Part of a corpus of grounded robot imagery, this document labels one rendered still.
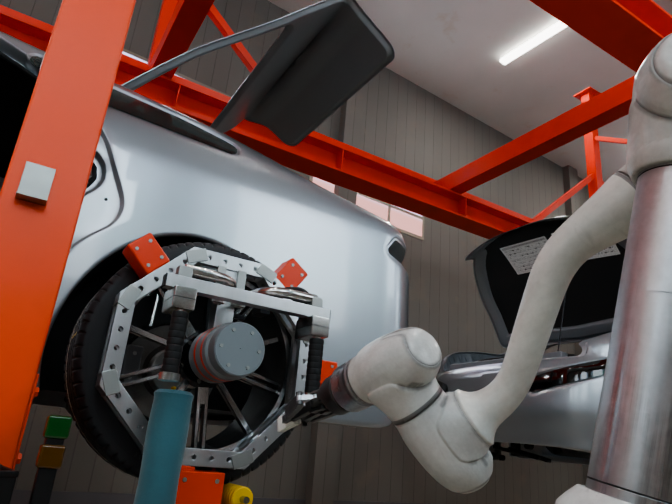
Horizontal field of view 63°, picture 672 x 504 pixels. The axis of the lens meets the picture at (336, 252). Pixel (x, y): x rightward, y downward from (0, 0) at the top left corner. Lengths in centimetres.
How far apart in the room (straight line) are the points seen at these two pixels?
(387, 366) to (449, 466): 19
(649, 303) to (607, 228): 25
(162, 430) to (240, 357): 23
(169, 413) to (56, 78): 82
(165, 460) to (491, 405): 70
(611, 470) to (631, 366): 11
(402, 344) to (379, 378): 7
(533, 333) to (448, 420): 19
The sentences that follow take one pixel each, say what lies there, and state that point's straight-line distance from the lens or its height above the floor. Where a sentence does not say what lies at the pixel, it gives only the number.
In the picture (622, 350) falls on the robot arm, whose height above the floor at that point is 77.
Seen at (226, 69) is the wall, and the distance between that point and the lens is 752.
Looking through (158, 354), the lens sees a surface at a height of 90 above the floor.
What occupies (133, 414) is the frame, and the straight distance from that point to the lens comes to 141.
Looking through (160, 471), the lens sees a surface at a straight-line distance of 130.
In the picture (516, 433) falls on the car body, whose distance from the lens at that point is 380.
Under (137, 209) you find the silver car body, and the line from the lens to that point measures 197.
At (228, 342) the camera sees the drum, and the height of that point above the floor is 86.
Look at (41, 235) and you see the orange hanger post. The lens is 135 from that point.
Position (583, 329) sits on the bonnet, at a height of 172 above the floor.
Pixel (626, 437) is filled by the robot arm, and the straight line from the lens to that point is 67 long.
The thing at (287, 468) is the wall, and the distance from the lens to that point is 667.
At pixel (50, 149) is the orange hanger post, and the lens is 143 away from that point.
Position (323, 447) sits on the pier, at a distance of 675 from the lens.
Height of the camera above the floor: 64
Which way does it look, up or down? 20 degrees up
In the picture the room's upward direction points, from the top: 5 degrees clockwise
